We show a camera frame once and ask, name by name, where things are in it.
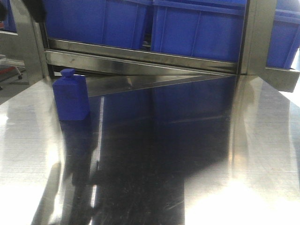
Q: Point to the left blue bottle-shaped part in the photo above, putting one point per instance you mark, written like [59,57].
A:
[71,96]

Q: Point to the left blue plastic bin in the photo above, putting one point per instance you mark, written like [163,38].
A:
[119,23]

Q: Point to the blue plastic bin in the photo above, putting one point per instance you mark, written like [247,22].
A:
[119,23]
[204,29]

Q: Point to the middle blue plastic bin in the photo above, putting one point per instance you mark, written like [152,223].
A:
[204,29]

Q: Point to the office chair base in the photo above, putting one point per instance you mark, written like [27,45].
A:
[12,69]

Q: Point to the far right blue bin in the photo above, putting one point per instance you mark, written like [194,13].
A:
[285,39]

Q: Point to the far left blue bin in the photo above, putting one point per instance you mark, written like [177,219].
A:
[8,23]

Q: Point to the stainless steel shelf frame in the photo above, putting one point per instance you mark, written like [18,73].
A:
[42,55]

